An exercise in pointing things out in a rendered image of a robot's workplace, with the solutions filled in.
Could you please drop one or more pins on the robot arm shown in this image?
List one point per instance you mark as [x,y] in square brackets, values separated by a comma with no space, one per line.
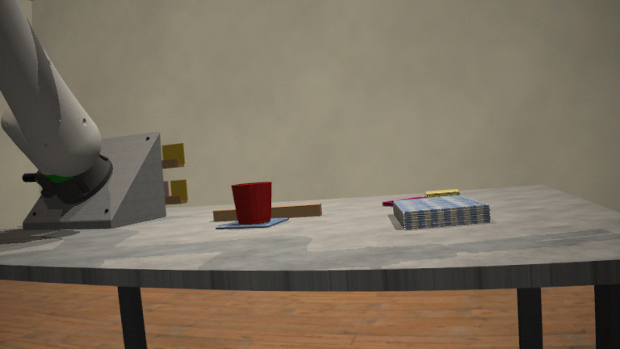
[58,133]

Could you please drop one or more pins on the dark red cup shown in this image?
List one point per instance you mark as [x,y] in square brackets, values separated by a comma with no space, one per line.
[252,202]

